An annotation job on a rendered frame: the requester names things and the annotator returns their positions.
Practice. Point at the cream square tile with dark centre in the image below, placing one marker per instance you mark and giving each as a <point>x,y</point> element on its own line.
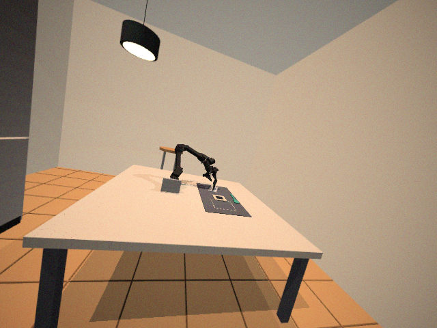
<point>219,197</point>

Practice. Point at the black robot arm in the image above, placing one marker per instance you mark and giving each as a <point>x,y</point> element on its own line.
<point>201,157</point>

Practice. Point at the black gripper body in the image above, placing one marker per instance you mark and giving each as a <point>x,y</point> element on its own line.
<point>209,170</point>

